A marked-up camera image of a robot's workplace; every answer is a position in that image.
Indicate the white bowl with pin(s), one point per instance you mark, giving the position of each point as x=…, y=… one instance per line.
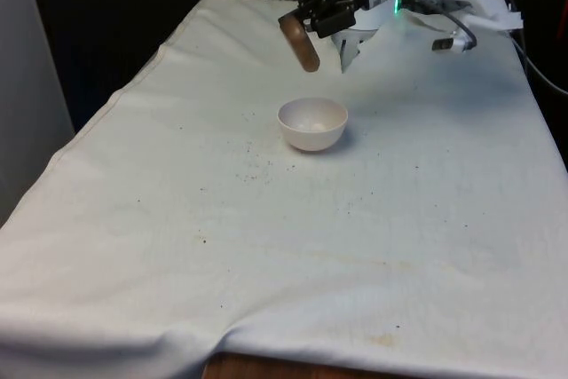
x=310, y=130

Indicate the pale locker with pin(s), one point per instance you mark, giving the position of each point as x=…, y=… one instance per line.
x=31, y=86

